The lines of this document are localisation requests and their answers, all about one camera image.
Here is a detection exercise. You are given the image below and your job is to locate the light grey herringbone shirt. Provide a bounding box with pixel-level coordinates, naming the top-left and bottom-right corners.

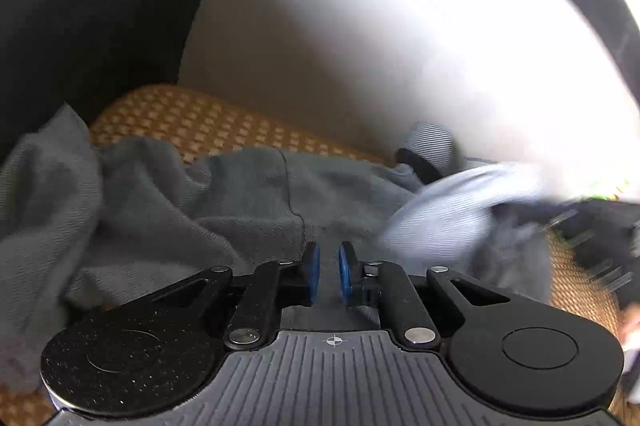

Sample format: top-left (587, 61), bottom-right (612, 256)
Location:
top-left (376, 123), bottom-right (552, 303)

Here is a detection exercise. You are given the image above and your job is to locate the woven bamboo seat mat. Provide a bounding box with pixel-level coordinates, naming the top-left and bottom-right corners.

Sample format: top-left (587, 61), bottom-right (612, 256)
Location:
top-left (0, 84), bottom-right (626, 426)

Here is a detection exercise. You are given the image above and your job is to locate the dark grey knit garment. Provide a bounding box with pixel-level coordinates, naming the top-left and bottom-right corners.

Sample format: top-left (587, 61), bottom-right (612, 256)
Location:
top-left (0, 102), bottom-right (554, 392)

